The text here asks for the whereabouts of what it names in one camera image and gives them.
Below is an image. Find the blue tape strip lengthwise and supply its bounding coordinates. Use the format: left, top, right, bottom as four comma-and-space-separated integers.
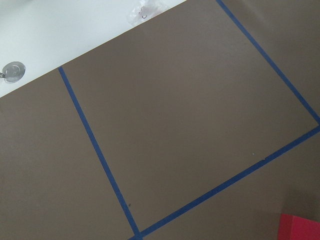
58, 66, 143, 240

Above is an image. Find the blue tape strip crosswise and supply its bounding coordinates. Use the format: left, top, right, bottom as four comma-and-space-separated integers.
141, 126, 320, 238

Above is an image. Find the crumpled clear plastic piece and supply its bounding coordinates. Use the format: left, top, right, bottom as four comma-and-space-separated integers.
127, 0, 162, 26

